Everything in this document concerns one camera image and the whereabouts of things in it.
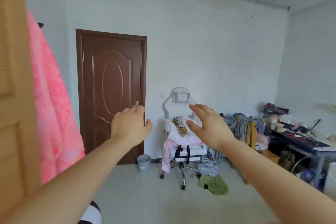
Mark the green cloth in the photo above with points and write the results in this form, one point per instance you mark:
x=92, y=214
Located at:
x=215, y=185

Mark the grey purple appliance case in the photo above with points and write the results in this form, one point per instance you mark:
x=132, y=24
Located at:
x=270, y=107

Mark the person's left hand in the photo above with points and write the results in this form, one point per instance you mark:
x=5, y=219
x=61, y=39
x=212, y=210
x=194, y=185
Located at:
x=130, y=126

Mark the brown wooden door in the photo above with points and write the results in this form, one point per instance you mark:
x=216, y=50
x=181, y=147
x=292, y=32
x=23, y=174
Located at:
x=105, y=74

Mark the person's right forearm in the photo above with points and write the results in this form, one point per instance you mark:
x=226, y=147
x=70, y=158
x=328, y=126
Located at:
x=275, y=184

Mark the blue grey metal desk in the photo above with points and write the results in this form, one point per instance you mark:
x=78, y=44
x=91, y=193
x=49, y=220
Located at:
x=302, y=150

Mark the black box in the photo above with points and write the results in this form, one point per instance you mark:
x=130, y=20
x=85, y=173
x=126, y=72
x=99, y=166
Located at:
x=283, y=110

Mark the wooden chair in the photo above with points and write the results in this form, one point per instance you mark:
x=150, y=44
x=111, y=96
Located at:
x=267, y=154

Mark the grey trash bin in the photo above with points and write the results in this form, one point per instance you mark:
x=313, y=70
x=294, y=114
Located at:
x=143, y=163

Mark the brown woven bag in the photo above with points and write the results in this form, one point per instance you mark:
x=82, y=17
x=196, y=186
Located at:
x=286, y=160

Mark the patterned fabric box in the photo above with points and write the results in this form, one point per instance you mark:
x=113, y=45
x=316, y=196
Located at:
x=208, y=168

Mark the brown patterned scarf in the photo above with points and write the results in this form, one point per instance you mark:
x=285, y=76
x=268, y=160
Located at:
x=180, y=126

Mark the pink round bag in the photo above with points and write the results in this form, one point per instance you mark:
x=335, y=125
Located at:
x=262, y=141

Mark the white clothes pile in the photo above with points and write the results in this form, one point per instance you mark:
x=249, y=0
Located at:
x=191, y=137

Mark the white gaming chair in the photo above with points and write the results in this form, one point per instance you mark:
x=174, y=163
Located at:
x=179, y=95

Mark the person's left forearm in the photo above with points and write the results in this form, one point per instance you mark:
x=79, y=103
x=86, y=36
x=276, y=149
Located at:
x=65, y=189

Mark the light wooden door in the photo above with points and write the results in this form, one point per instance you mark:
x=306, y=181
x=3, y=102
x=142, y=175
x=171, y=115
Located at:
x=15, y=100

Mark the striped black white garment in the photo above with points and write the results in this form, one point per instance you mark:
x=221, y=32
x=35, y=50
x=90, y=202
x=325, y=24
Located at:
x=92, y=214

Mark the black wall hook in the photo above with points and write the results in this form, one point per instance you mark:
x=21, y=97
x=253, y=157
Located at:
x=40, y=24

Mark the pile of mixed clothes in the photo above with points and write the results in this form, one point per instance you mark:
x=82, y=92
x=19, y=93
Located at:
x=242, y=126

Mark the person's right hand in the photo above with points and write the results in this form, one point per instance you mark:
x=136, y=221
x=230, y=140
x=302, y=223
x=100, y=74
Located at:
x=215, y=132

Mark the pink towel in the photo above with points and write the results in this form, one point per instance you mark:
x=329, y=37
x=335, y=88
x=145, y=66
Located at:
x=52, y=116

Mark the white wall switch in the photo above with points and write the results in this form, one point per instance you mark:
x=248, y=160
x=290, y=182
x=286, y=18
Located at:
x=162, y=95

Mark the pink garment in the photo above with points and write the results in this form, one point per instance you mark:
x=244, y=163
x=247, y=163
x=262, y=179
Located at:
x=168, y=153

